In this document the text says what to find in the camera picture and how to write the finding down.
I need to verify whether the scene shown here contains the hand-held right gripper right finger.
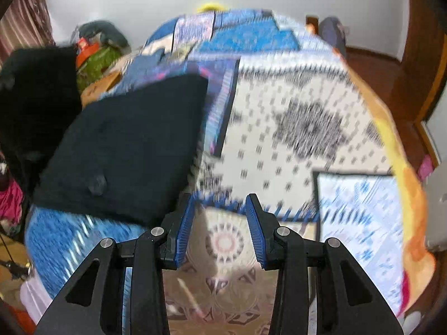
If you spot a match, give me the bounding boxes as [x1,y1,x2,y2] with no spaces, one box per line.
[244,193,404,335]

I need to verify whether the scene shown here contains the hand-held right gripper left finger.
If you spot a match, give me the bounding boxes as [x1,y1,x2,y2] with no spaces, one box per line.
[35,193,196,335]

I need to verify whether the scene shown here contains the black pants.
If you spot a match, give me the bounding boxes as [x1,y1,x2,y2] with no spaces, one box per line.
[33,73,210,226]

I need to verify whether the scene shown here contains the blue patchwork blanket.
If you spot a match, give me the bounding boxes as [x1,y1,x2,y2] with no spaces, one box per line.
[24,9,406,335]

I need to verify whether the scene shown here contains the orange striped blanket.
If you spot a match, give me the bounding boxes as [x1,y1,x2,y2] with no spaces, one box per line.
[335,49,437,322]

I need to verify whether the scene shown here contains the brown cardboard box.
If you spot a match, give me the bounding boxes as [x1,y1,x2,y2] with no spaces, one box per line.
[80,73,121,107]

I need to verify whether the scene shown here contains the pink cloth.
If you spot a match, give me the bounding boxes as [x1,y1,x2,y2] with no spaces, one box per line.
[0,178,25,224]

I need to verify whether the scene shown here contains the pink slipper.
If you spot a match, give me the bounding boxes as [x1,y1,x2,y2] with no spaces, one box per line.
[417,157,434,182]

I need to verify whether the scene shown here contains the green patterned bag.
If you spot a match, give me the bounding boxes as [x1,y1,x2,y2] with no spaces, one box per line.
[76,47,123,93]

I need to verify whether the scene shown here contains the dark fuzzy cloth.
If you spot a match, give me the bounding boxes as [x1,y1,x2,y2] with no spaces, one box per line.
[0,45,82,196]

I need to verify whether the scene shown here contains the orange box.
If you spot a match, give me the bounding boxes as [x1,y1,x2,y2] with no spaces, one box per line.
[76,38,96,67]

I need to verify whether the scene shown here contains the grey backpack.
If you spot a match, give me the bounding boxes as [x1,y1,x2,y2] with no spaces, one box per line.
[318,16,348,58]

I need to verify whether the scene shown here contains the grey bundled cloth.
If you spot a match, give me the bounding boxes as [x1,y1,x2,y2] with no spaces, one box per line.
[75,21,131,51]

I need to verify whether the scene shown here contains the striped brown curtain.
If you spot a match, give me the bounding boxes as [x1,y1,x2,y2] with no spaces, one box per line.
[0,0,54,63]

